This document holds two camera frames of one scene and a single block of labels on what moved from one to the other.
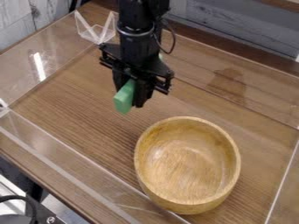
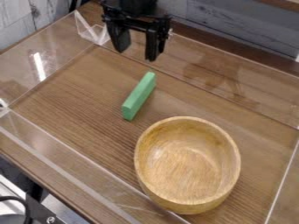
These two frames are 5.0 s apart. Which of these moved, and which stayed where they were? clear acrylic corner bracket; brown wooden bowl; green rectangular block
Moved: green rectangular block
Stayed: brown wooden bowl; clear acrylic corner bracket
